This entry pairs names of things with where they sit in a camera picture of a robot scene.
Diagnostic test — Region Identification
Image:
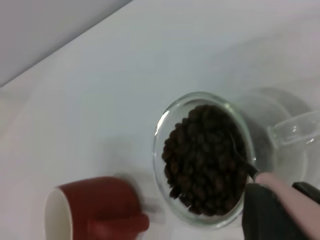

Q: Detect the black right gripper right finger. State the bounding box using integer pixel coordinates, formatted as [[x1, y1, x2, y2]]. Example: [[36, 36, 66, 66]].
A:
[[291, 181, 320, 204]]

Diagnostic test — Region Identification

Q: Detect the clear glass saucer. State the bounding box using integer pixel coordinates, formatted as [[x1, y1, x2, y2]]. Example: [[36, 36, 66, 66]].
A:
[[233, 86, 315, 187]]

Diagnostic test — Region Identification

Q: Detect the red ceramic mug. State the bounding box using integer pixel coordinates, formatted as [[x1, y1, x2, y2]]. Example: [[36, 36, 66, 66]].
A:
[[44, 176, 151, 240]]

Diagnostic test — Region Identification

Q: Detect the clear glass cup with handle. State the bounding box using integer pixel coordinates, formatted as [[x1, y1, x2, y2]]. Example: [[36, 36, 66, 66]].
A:
[[151, 91, 320, 230]]

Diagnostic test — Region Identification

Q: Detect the metal spoon with pink handle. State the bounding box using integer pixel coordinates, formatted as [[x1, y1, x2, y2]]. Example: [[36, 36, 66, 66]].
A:
[[226, 127, 320, 240]]

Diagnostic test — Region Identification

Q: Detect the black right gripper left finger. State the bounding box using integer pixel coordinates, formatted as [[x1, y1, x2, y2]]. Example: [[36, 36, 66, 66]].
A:
[[241, 183, 316, 240]]

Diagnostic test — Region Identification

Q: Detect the dark coffee beans pile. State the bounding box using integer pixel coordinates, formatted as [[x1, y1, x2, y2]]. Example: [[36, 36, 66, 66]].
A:
[[161, 104, 249, 216]]

